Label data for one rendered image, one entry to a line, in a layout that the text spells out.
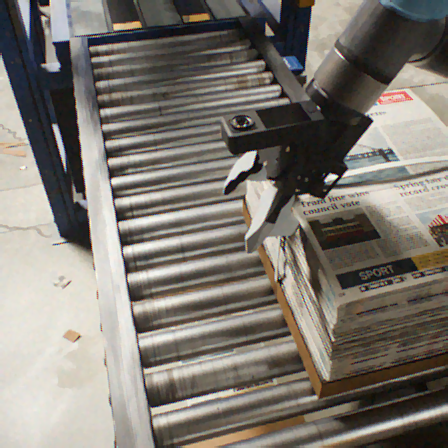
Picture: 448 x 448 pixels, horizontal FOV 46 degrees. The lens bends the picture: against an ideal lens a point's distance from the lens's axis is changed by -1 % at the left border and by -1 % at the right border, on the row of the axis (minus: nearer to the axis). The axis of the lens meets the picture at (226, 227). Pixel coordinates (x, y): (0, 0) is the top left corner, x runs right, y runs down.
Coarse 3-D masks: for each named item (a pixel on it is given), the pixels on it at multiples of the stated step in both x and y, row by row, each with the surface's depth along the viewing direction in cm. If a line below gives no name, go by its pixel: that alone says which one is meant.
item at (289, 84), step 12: (240, 24) 156; (252, 24) 155; (252, 36) 149; (264, 36) 149; (252, 48) 148; (264, 48) 144; (264, 60) 140; (276, 60) 140; (276, 72) 135; (288, 72) 135; (288, 84) 131; (288, 96) 127; (300, 96) 127; (432, 384) 85; (444, 384) 81
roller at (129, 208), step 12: (156, 192) 103; (168, 192) 103; (180, 192) 103; (192, 192) 103; (204, 192) 103; (216, 192) 104; (240, 192) 105; (120, 204) 101; (132, 204) 101; (144, 204) 101; (156, 204) 102; (168, 204) 102; (180, 204) 103; (192, 204) 103; (204, 204) 104; (120, 216) 101; (132, 216) 101; (144, 216) 102
